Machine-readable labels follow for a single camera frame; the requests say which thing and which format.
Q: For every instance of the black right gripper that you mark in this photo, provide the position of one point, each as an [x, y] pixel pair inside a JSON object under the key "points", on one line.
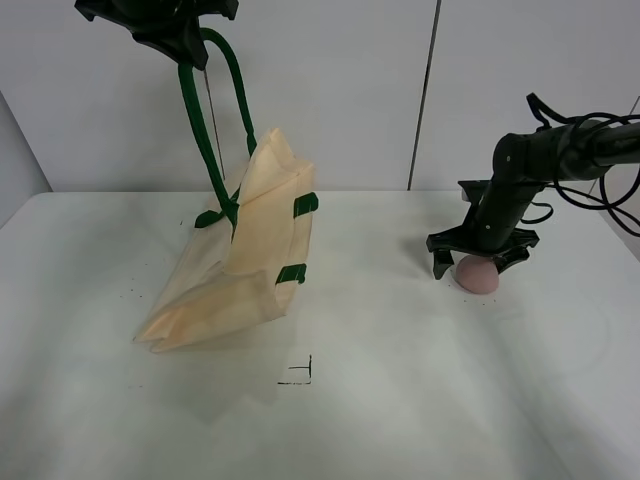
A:
{"points": [[490, 227]]}

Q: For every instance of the pink peach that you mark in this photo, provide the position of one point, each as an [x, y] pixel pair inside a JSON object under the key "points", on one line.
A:
{"points": [[477, 275]]}

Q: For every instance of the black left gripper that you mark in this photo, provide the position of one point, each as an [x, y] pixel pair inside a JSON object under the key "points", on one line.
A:
{"points": [[173, 23]]}

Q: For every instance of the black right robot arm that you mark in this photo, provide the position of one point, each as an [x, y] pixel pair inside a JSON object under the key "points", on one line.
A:
{"points": [[581, 149]]}

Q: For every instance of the white linen bag green handles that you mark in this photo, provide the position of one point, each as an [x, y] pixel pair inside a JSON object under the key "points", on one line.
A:
{"points": [[248, 251]]}

